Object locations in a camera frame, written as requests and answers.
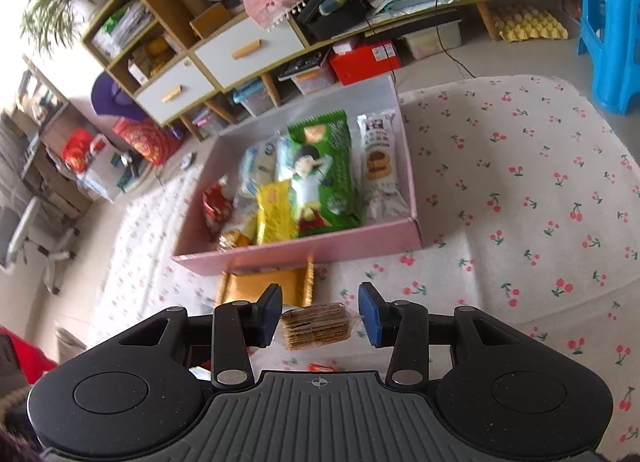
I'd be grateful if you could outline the yellow snack packet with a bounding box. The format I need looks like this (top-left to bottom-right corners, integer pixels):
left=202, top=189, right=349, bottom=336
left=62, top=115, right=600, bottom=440
left=256, top=181, right=300, bottom=245

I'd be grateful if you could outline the small white box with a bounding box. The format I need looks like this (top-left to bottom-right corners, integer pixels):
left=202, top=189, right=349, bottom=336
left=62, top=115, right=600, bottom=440
left=127, top=59, right=152, bottom=86

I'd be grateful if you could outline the red cloth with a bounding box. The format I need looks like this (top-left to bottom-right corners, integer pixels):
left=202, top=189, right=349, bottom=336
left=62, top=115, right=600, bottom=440
left=0, top=327, right=59, bottom=389

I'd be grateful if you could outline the white cookie snack packet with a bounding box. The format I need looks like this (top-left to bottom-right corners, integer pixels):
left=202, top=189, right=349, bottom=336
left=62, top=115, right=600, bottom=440
left=356, top=112, right=409, bottom=219

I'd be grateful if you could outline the red box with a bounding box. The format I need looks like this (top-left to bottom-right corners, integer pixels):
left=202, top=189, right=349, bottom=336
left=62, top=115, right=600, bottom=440
left=330, top=39, right=403, bottom=86

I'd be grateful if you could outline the green snack packet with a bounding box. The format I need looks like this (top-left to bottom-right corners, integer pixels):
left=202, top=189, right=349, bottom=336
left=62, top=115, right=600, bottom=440
left=286, top=109, right=362, bottom=239

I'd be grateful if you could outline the white drawer with wooden handle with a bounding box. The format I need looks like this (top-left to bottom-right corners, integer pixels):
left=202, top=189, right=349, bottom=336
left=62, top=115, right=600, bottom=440
left=194, top=16, right=306, bottom=88
left=135, top=62, right=217, bottom=126

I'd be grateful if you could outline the pink cardboard box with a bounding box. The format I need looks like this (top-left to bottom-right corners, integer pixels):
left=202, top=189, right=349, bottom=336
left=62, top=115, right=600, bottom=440
left=171, top=72, right=425, bottom=277

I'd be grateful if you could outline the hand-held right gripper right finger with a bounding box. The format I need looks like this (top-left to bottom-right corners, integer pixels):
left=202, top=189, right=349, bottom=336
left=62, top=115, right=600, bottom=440
left=358, top=282, right=525, bottom=387

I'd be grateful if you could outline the red printed bag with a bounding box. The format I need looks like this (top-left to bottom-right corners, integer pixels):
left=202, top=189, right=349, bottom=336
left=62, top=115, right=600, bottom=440
left=114, top=119, right=183, bottom=163

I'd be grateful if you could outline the cherry print tablecloth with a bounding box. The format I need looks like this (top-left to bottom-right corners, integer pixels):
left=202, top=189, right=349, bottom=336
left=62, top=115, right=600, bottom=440
left=87, top=74, right=640, bottom=453

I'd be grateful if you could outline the grey office chair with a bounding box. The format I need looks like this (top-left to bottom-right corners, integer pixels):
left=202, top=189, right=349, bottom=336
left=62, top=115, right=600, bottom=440
left=0, top=192, right=79, bottom=296

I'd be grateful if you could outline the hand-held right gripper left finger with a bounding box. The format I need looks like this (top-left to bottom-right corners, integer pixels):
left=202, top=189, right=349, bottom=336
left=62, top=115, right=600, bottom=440
left=117, top=283, right=284, bottom=389

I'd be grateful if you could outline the brown cardboard box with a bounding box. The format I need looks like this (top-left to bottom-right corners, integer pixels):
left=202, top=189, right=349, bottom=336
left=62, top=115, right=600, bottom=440
left=190, top=2, right=232, bottom=39

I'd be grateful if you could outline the purple hat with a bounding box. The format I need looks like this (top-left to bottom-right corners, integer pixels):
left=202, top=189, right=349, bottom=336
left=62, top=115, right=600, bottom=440
left=91, top=72, right=146, bottom=120

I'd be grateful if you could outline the yellow egg tray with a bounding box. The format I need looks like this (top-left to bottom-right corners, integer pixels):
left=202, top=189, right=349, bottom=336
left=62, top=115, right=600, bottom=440
left=487, top=4, right=569, bottom=43

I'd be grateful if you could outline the black cable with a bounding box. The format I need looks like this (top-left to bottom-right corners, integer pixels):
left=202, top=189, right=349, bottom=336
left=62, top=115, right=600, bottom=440
left=432, top=0, right=476, bottom=78

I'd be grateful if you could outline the blue white bread packet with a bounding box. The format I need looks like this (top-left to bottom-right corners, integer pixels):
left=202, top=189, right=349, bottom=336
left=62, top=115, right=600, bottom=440
left=239, top=139, right=280, bottom=203
left=275, top=134, right=301, bottom=183

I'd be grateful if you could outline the yellow bag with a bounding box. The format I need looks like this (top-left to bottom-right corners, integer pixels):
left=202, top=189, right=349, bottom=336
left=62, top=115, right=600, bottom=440
left=147, top=39, right=172, bottom=76

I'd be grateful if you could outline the clear cracker packet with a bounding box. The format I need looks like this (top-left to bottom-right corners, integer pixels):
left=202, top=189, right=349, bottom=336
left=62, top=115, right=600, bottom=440
left=280, top=303, right=365, bottom=352

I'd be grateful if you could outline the small orange snack packet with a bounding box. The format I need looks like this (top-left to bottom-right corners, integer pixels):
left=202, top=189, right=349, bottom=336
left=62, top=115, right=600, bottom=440
left=217, top=227, right=256, bottom=251

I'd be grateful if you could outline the blue plastic stool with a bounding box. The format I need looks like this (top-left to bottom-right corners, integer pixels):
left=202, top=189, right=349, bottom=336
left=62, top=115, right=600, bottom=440
left=577, top=0, right=640, bottom=117

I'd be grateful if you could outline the black flat device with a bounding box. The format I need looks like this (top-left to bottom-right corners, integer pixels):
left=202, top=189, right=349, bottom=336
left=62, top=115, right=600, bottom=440
left=277, top=52, right=331, bottom=82

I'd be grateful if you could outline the red snack packet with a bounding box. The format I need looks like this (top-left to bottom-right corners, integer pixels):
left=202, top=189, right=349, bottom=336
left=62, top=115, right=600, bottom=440
left=202, top=181, right=236, bottom=235

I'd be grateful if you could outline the wooden cabinet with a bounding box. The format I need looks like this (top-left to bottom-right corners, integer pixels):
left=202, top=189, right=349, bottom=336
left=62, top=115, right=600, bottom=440
left=82, top=0, right=586, bottom=143

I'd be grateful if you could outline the black storage bin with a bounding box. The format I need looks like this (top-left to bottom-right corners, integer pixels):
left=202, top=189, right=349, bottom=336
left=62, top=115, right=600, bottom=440
left=297, top=0, right=373, bottom=41

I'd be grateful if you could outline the clear storage box blue lid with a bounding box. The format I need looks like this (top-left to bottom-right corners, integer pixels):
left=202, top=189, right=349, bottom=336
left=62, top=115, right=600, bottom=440
left=232, top=79, right=274, bottom=116

